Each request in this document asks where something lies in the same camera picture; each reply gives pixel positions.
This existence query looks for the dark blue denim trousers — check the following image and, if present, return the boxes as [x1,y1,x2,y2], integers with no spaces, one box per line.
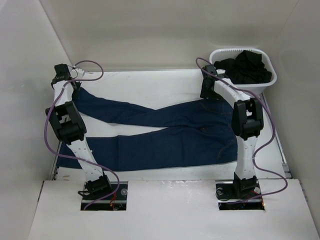
[55,84,241,173]

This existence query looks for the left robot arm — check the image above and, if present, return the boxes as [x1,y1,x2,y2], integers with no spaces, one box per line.
[45,63,114,200]

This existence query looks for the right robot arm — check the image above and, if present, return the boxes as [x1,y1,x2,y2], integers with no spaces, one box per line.
[201,64,264,201]

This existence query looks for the black trousers in basket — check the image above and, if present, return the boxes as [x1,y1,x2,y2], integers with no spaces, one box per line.
[213,50,272,85]

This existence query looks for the white plastic laundry basket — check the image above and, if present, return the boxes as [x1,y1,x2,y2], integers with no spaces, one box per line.
[209,47,277,95]

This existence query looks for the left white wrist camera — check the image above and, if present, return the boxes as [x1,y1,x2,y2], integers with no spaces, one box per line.
[70,66,85,81]

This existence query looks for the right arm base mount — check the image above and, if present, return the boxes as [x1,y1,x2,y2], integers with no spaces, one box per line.
[215,181,265,211]

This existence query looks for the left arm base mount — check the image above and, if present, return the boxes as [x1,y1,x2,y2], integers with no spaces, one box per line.
[80,181,129,212]

